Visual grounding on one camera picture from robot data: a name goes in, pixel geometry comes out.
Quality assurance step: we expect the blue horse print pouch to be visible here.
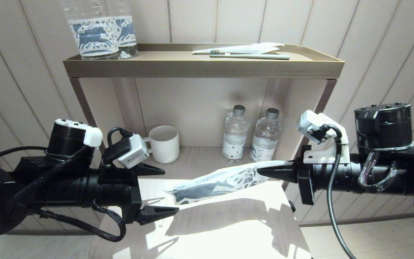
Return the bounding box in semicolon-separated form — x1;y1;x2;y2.
166;160;295;205

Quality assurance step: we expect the white ribbed mug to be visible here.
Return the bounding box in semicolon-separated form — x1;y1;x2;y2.
143;125;180;164

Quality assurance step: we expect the small clear water bottle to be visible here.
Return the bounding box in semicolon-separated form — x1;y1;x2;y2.
249;108;284;164
222;105;249;163

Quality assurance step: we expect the brown shelf unit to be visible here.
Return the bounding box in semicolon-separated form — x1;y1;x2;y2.
63;43;345;191

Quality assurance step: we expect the pale green toothbrush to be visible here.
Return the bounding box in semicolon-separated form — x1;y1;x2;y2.
209;50;291;60

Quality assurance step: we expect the white paper wrapper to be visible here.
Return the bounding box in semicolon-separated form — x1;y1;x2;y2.
193;42;285;55

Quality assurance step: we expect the large horse label water bottle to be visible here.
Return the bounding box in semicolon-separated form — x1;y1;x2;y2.
60;0;120;60
106;0;138;59

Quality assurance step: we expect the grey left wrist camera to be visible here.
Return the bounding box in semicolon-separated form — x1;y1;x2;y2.
118;134;150;169

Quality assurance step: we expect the black right camera cable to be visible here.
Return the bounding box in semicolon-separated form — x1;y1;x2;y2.
326;124;357;259

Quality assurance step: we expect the black camera cable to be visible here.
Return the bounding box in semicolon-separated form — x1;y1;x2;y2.
107;127;132;146
326;124;357;259

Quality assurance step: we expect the black left camera bracket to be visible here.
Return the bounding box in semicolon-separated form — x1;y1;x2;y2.
101;137;139;180

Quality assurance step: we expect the white right camera bracket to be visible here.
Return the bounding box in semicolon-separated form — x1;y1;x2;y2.
303;115;350;164

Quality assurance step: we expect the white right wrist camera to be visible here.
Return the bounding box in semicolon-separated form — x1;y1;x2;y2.
296;110;331;144

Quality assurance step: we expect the braided black left arm cable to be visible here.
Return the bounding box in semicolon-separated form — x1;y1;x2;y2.
36;200;127;242
6;144;89;213

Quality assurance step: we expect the braided black arm cable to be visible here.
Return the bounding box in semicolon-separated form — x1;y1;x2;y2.
36;200;127;242
6;144;89;213
358;151;398;193

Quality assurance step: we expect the black left camera cable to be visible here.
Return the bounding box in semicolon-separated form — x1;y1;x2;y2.
107;127;132;146

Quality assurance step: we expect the braided black right arm cable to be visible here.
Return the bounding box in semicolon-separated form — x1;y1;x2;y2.
358;151;398;193

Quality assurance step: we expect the smooth black left arm cable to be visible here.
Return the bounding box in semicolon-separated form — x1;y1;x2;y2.
0;146;47;168

